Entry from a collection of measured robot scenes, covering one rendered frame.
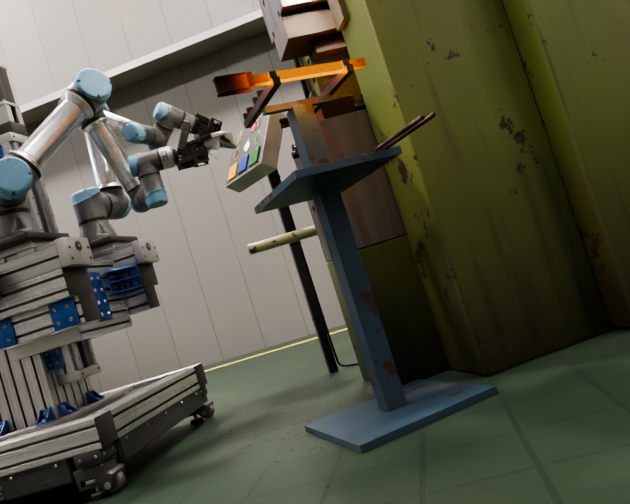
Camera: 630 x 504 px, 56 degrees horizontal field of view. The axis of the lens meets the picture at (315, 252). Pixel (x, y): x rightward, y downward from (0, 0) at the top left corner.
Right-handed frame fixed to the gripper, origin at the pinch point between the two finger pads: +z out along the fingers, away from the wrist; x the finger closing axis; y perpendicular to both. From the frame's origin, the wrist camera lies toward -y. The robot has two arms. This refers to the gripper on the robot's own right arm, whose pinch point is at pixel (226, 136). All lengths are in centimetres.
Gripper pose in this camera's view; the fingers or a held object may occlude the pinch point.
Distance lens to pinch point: 220.5
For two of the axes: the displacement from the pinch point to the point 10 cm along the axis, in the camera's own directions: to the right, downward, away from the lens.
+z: 9.3, -2.8, 2.2
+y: 3.0, 9.5, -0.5
